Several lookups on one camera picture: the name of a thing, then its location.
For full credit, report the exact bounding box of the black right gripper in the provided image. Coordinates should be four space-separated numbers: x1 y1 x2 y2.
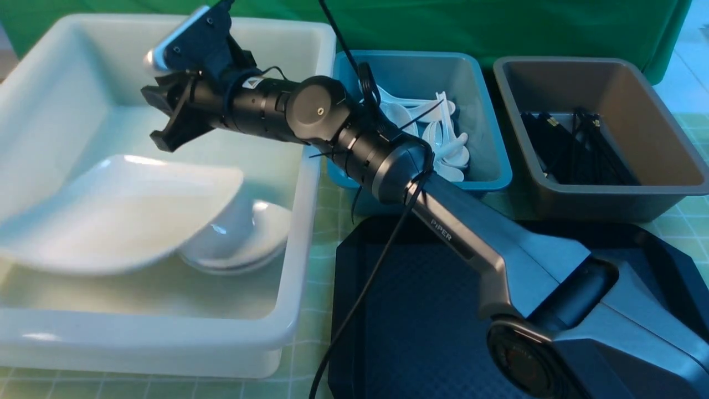
140 71 233 152

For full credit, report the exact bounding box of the large white square plate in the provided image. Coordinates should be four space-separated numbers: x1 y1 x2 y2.
2 155 245 275

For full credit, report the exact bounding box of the white spoon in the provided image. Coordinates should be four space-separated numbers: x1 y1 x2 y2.
388 103 465 182
435 93 456 147
434 133 470 169
378 86 441 126

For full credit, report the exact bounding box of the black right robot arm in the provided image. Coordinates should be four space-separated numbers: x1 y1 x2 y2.
140 71 708 398

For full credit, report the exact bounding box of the large white plastic tub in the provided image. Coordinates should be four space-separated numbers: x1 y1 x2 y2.
2 14 321 378

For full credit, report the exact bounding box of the teal plastic bin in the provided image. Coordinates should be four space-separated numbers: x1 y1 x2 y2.
352 50 512 198

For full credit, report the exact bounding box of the green checked tablecloth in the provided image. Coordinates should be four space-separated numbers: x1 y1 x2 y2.
2 112 707 398

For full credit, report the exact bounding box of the black serving tray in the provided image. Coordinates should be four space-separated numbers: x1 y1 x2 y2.
327 217 707 398

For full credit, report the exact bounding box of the brown plastic bin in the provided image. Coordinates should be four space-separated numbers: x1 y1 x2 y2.
493 57 707 222

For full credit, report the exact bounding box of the black chopsticks pile in bin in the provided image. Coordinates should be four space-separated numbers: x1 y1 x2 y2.
521 107 640 185

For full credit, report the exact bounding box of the green backdrop cloth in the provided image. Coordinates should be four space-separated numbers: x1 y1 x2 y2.
1 1 692 84

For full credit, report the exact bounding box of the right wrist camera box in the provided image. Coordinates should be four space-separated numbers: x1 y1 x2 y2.
142 1 258 79

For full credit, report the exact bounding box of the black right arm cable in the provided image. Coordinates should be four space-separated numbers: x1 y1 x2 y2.
307 0 438 399

